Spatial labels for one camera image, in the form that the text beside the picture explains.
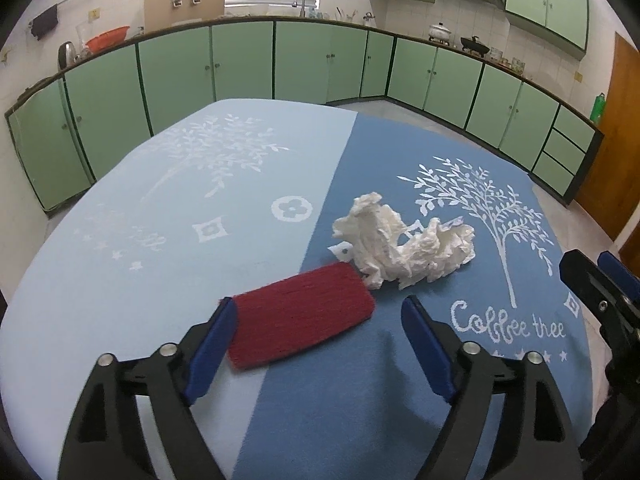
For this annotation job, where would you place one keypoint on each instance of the black wok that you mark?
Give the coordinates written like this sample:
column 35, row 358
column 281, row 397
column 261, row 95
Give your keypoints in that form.
column 473, row 44

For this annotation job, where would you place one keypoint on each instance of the green lower kitchen cabinets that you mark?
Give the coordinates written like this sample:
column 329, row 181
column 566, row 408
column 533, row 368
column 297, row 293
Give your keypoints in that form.
column 175, row 70

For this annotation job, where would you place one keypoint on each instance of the green bottle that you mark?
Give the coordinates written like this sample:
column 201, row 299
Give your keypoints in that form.
column 598, row 110

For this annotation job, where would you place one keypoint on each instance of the wooden door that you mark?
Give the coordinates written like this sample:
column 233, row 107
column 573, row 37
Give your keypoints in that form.
column 615, row 150

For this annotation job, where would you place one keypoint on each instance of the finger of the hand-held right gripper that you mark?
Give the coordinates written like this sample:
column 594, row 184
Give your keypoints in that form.
column 617, row 270
column 582, row 280

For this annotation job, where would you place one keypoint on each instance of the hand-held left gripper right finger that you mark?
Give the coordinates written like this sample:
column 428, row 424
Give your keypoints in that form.
column 430, row 350

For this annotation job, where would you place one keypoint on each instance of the red plastic basin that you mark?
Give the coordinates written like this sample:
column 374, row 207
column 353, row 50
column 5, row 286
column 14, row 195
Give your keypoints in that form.
column 107, row 39

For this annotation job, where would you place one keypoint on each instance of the crumpled white tissue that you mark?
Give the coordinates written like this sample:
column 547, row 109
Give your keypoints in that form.
column 380, row 240

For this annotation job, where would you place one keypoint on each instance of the clear plastic pitcher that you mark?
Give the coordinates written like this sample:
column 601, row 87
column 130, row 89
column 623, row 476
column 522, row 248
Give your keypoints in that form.
column 80, row 40

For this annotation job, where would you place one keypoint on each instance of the blue printed tablecloth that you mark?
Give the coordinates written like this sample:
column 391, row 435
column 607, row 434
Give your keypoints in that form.
column 150, row 260

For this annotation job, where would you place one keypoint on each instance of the dark towel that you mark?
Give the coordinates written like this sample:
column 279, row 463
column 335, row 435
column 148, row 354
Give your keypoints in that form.
column 44, row 22

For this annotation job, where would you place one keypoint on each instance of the dark red scouring pad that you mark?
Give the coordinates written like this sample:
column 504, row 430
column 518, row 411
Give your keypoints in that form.
column 300, row 310

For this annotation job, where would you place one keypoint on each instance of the white cooking pot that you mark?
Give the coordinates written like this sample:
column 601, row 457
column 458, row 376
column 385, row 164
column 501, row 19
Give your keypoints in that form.
column 440, row 33

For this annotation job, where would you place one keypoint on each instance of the metal kettle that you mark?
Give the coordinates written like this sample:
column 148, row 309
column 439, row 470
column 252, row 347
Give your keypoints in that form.
column 66, row 55

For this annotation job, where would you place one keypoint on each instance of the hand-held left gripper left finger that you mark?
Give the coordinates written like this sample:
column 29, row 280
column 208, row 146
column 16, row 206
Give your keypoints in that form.
column 210, row 350

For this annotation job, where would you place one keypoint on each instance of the wooden cutting board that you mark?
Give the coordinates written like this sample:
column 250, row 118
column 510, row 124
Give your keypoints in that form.
column 160, row 7

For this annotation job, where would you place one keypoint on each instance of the glass jars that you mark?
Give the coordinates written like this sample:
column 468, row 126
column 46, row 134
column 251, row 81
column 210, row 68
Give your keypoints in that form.
column 507, row 59

